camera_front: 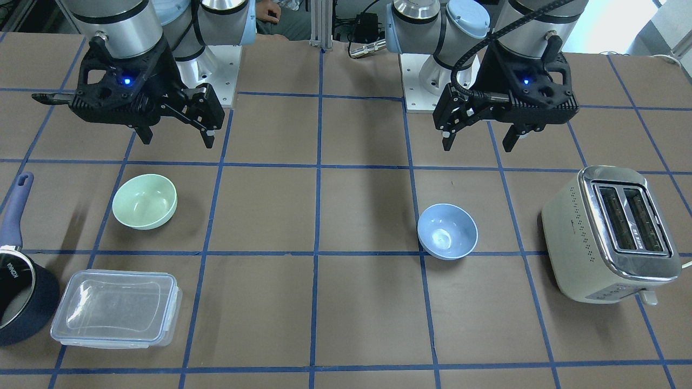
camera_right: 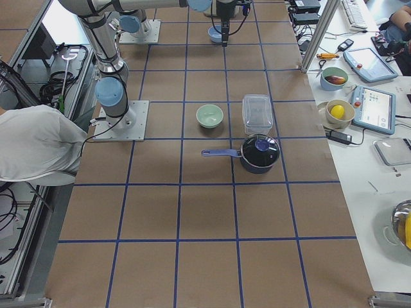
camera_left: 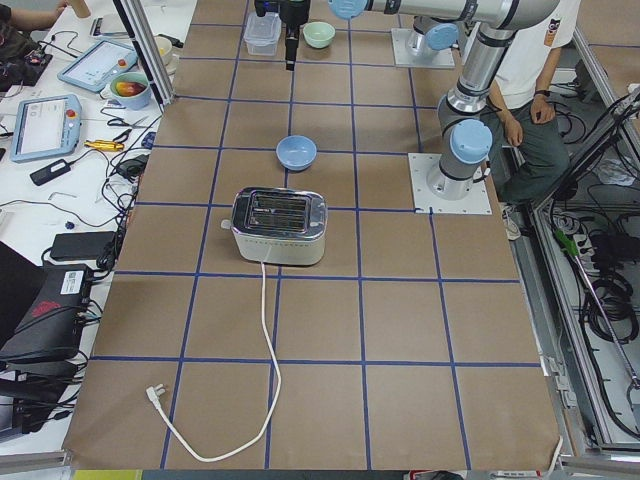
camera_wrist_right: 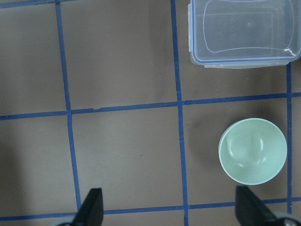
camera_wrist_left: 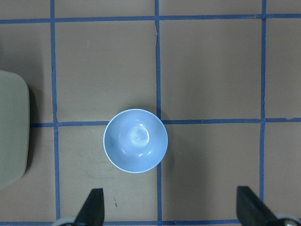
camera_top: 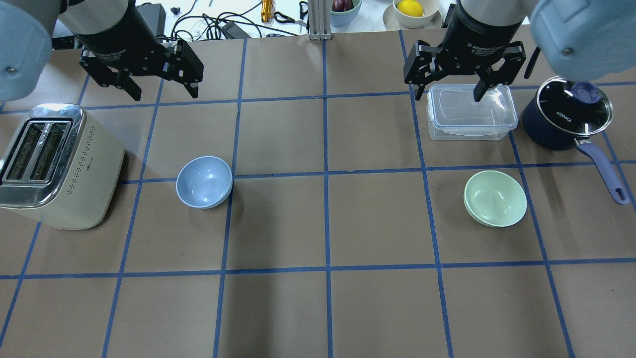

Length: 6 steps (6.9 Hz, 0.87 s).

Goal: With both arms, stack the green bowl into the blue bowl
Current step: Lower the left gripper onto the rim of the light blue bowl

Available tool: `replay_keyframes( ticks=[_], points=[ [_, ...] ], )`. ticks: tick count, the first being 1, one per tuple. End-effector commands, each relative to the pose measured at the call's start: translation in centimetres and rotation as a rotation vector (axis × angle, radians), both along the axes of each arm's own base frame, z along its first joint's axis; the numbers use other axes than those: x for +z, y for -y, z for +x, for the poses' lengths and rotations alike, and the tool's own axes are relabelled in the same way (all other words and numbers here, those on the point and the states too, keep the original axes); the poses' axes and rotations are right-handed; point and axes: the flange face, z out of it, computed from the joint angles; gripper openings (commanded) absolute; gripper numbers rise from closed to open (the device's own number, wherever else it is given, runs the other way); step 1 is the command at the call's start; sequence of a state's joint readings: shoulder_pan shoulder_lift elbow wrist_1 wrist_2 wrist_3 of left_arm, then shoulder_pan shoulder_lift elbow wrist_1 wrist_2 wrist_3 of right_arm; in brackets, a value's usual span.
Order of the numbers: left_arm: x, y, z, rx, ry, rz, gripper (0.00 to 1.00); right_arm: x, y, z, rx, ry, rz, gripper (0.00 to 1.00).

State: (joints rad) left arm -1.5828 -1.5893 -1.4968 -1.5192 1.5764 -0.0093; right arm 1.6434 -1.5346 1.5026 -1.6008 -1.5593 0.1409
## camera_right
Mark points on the blue saucepan with glass lid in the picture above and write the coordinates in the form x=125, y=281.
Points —
x=257, y=153

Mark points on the black remote control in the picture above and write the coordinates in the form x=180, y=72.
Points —
x=346, y=44

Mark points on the steel bowl with banana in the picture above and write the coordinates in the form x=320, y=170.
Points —
x=401, y=223

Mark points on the clear plastic container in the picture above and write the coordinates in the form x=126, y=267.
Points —
x=257, y=114

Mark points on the aluminium frame post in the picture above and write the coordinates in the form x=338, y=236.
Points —
x=320, y=30

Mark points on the scissors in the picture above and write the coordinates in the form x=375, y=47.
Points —
x=321, y=66

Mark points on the grey kitchen scale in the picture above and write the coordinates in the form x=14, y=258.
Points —
x=393, y=152

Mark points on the teach pendant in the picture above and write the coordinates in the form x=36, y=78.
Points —
x=368, y=65
x=374, y=109

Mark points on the blue bowl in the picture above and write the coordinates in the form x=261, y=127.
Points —
x=215, y=35

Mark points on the orange handled tool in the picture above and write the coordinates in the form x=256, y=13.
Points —
x=327, y=56

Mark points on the black power adapter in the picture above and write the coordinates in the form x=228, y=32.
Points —
x=339, y=137

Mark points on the near teach pendant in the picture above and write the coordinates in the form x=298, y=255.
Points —
x=374, y=109

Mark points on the white keyboard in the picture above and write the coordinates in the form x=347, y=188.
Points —
x=353, y=15

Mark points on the beige bowl with lemon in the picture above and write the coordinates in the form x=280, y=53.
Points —
x=339, y=112

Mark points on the far teach pendant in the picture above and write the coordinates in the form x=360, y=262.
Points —
x=368, y=65

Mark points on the green bowl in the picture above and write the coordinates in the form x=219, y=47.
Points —
x=209, y=116

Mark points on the teal bowl with eggplant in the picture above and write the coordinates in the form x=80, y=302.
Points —
x=333, y=78

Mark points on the person in white shirt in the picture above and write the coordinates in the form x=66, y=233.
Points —
x=36, y=140

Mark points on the green handled tool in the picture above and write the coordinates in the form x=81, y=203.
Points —
x=67, y=59

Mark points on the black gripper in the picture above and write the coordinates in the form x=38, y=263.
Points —
x=224, y=13

